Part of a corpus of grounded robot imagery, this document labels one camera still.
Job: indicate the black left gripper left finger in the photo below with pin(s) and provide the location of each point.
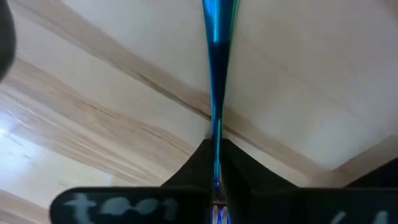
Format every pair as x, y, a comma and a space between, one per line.
186, 202

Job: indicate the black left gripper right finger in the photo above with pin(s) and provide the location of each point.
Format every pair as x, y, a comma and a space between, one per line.
264, 202

